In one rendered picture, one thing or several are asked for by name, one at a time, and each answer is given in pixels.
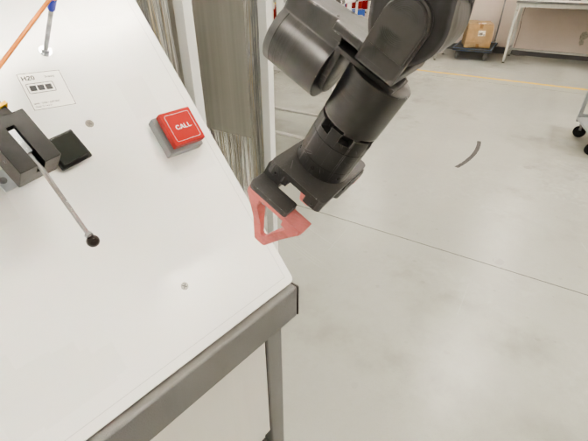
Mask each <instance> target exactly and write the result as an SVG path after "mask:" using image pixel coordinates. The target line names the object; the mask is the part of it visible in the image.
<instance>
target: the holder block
mask: <svg viewBox="0 0 588 441"><path fill-rule="evenodd" d="M10 130H15V131H16V132H17V133H18V134H19V135H20V136H21V137H22V138H23V139H24V140H25V142H26V143H27V144H28V145H29V146H30V147H31V149H32V155H33V156H34V157H35V158H36V159H37V160H38V161H39V162H40V163H41V164H42V165H43V167H44V168H45V169H46V171H47V172H48V173H49V172H52V171H54V170H56V169H57V168H58V164H59V161H60V156H61V153H60V152H59V151H58V150H57V149H56V147H55V146H54V145H53V144H52V142H51V141H50V140H49V139H48V138H47V137H46V135H45V134H44V133H43V132H42V131H41V129H40V128H39V127H38V126H37V125H36V123H35V122H34V121H33V120H32V119H31V118H30V117H29V116H28V115H27V114H26V112H25V111H24V110H23V109H22V108H21V109H19V110H16V111H14V112H11V113H9V114H7V115H3V116H0V167H1V168H2V169H3V170H4V171H5V172H6V173H7V175H8V176H9V177H10V178H11V179H12V180H13V181H14V183H15V184H16V185H17V186H18V187H22V186H24V185H26V184H28V183H30V182H32V181H33V180H35V179H38V178H40V177H42V176H44V175H43V174H42V173H41V171H40V170H39V169H38V165H37V164H36V163H35V162H34V161H33V160H32V158H31V157H30V156H29V155H28V154H27V152H26V151H25V150H24V149H23V148H22V147H21V145H20V144H19V143H18V142H17V141H16V140H15V138H14V137H13V136H12V135H11V134H10V132H9V131H10ZM4 160H5V161H6V163H5V162H4Z"/></svg>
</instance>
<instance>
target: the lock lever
mask: <svg viewBox="0 0 588 441"><path fill-rule="evenodd" d="M9 132H10V134H11V135H12V136H13V137H14V138H15V140H16V141H17V142H18V143H19V144H20V145H21V147H22V148H23V149H24V150H25V151H26V152H27V154H28V155H29V156H30V157H31V158H32V160H33V161H34V162H35V163H36V164H37V165H38V169H39V170H40V171H41V173H42V174H43V175H44V177H45V179H46V180H47V182H48V183H49V184H50V186H51V187H52V189H53V190H54V191H55V192H56V194H57V195H58V196H59V198H60V200H61V201H62V202H63V204H64V205H65V207H66V208H67V210H68V211H69V213H70V214H71V215H72V216H73V218H74V219H75V220H76V222H77V223H78V225H79V226H80V228H81V229H82V231H83V232H84V233H85V234H84V236H85V237H86V238H88V237H90V236H91V235H93V233H92V232H91V231H88V229H87V228H86V226H85V225H84V223H83V222H82V221H81V219H80V217H79V216H78V214H77V213H76V212H75V211H74V209H73V208H72V207H71V205H70V204H69V202H68V201H67V199H66V198H65V196H64V195H63V193H62V192H61V191H60V189H59V188H58V187H57V185H56V184H55V183H54V181H53V179H52V178H51V176H50V175H49V173H48V172H47V171H46V169H45V168H44V167H43V165H42V164H41V163H40V162H39V161H38V160H37V159H36V158H35V157H34V156H33V155H32V149H31V147H30V146H29V145H28V144H27V143H26V142H25V140H24V139H23V138H22V137H21V136H20V135H19V134H18V133H17V132H16V131H15V130H14V129H12V130H10V131H9Z"/></svg>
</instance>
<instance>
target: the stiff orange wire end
mask: <svg viewBox="0 0 588 441"><path fill-rule="evenodd" d="M51 1H52V0H45V2H44V3H43V5H42V6H41V7H40V9H39V10H38V11H37V13H36V14H35V15H34V17H33V18H32V19H31V21H30V22H29V24H28V25H27V26H26V27H25V28H24V30H23V31H22V32H21V34H20V35H19V36H18V38H17V39H16V41H15V42H14V43H13V45H12V46H11V47H10V49H9V50H8V51H7V53H6V54H5V55H4V56H3V57H2V59H1V60H0V69H1V68H2V66H3V65H4V63H5V62H6V61H7V59H8V58H9V57H10V56H11V55H12V53H13V52H14V51H15V49H16V48H17V47H18V45H19V43H20V42H21V41H22V39H23V38H24V37H25V35H26V34H27V32H28V31H29V30H30V29H31V28H32V26H33V25H34V24H35V22H36V21H37V20H38V18H39V17H40V15H41V14H42V13H43V11H44V10H45V9H46V7H47V6H48V4H49V3H50V2H51Z"/></svg>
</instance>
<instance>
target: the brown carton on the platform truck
mask: <svg viewBox="0 0 588 441"><path fill-rule="evenodd" d="M493 34H494V23H493V22H491V21H482V20H469V23H468V25H467V27H466V28H465V31H464V34H463V38H462V41H461V43H462V44H463V47H466V48H489V47H490V45H491V42H492V38H493Z"/></svg>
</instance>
